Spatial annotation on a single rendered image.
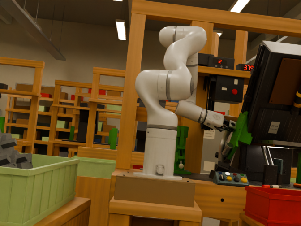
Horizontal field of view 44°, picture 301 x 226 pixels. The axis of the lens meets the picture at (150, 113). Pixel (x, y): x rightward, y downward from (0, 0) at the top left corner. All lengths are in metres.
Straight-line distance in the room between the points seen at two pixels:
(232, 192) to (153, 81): 0.66
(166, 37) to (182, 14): 0.68
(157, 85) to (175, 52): 0.22
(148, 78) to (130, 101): 0.86
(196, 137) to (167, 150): 0.94
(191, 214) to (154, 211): 0.13
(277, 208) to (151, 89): 0.65
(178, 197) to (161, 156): 0.16
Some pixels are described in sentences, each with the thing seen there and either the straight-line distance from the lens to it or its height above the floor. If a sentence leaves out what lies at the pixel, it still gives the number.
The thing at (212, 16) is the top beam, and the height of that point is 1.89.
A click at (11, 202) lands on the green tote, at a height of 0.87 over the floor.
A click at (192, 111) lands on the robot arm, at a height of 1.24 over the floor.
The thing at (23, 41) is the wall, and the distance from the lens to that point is 12.86.
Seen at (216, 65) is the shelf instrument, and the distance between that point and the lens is 2.30.
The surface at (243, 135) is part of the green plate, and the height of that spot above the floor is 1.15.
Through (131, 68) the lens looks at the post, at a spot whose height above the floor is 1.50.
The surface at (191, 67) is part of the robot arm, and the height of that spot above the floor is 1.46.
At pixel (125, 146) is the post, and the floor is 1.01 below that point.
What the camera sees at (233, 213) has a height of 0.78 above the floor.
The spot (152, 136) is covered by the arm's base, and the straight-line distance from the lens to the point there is 1.41.
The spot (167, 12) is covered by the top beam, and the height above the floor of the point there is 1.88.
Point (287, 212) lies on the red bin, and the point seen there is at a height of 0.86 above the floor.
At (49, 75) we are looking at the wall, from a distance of 12.44.
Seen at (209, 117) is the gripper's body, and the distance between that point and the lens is 2.04.
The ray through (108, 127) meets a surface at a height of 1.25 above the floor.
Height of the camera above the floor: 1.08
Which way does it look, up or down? 4 degrees up
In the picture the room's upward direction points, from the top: 6 degrees clockwise
